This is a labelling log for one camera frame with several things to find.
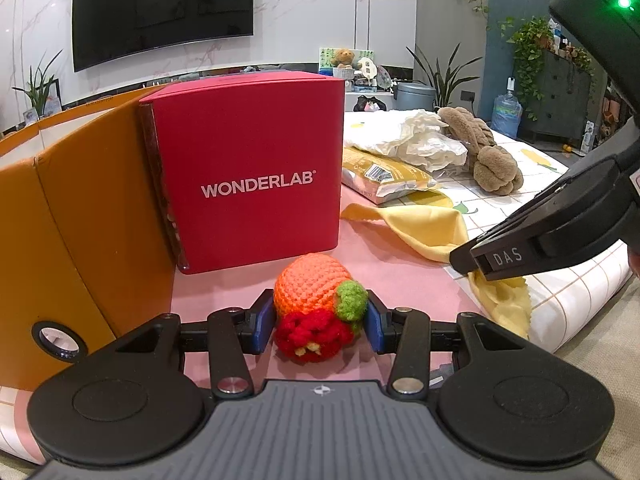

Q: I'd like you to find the yellow cloth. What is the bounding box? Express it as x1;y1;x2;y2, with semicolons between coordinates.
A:
341;204;533;339

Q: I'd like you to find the orange red crochet toy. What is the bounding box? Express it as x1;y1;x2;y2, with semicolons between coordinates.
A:
273;252;368;364

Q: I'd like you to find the brown plush yarn toy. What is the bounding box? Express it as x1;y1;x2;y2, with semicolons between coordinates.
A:
437;107;524;196

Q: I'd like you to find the white lemon-print checked tablecloth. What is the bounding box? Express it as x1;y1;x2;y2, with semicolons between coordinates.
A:
1;94;639;479

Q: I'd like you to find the dark grey cabinet with ivy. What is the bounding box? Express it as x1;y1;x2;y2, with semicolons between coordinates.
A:
501;16;593;142

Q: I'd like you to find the white crumpled plastic bag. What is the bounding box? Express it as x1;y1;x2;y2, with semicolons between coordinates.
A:
344;110;468;172

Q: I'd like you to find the blue water bottle jug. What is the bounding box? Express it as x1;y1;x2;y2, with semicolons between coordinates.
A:
490;77;523;139

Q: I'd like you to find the yellow snack package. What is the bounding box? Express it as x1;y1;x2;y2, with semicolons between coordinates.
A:
342;148;436;205

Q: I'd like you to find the orange open storage box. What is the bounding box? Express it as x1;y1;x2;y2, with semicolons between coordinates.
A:
1;90;175;390

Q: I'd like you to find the red Wonderlab box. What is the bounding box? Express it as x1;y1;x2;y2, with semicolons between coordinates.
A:
138;70;345;274

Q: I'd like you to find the tall leafy floor plant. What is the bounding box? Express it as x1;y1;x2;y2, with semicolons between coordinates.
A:
406;44;482;107

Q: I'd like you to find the grey round trash can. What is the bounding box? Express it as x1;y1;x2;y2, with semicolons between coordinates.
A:
393;81;436;112

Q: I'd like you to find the pink waste bin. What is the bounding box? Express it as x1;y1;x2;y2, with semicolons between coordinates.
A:
352;96;387;112

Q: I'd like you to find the small teddy bear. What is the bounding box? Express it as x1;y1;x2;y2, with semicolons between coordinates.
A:
331;48;355;68

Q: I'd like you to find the green potted plant on console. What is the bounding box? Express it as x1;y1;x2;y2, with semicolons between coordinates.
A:
13;50;62;118

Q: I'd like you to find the black wall television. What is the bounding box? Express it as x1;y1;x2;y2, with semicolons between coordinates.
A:
72;0;254;72

